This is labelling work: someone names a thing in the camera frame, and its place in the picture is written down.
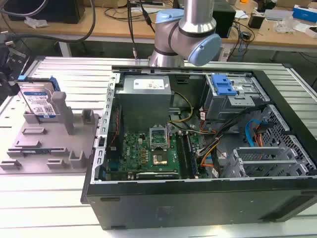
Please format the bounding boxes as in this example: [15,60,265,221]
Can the metal disk bay cage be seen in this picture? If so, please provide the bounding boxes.
[200,73,271,121]

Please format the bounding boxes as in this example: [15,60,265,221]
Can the silver perforated drive bracket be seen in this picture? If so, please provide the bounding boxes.
[232,146,311,178]

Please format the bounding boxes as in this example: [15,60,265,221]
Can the grey power supply unit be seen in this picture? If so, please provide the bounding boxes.
[114,75,174,125]

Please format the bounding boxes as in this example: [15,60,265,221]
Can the black box on desk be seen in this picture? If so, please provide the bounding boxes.
[3,0,85,25]

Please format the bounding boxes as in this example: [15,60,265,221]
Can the thick grey cable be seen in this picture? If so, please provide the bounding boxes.
[0,0,97,46]

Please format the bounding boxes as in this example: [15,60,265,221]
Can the black computer tower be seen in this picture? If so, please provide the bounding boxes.
[212,1,236,39]

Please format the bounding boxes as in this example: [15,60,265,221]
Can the blue plastic bay latch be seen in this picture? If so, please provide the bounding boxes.
[211,73,236,98]

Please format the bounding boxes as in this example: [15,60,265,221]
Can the CPU socket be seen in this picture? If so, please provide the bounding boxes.
[151,152,170,167]

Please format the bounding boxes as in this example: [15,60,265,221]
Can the black RAM slot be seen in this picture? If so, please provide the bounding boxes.
[185,133,199,179]
[176,132,191,179]

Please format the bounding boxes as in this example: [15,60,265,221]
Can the orange wire bundle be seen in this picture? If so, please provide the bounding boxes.
[255,124,265,150]

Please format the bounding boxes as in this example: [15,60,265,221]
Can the grey parts rack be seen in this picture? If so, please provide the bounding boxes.
[0,91,103,175]

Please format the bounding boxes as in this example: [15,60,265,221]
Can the green motherboard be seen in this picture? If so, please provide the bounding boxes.
[106,131,199,180]

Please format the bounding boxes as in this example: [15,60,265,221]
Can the black open PC case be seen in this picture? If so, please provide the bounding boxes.
[81,63,317,231]

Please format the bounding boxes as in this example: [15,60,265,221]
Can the small black cube device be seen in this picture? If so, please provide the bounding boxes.
[248,12,266,29]

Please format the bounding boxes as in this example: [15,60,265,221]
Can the blue flat wire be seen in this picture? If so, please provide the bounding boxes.
[244,119,267,147]

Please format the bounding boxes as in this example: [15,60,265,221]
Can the hard disk in blue carrier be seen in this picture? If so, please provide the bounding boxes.
[17,75,61,118]

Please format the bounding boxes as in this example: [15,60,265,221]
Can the blue white cardboard box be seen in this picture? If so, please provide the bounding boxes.
[292,4,317,18]

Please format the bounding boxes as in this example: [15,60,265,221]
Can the metal socket cover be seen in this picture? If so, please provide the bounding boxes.
[148,124,168,151]

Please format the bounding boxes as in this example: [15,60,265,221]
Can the yellow black power wires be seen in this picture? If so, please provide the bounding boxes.
[167,91,194,123]

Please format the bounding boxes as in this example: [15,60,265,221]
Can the thin black hanging cable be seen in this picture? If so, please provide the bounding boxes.
[126,0,139,60]

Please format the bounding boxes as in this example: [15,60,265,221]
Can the wooden desk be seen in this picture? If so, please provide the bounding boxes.
[0,0,317,53]

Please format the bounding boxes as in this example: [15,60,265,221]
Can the clear plastic bag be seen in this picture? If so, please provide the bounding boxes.
[24,16,49,28]

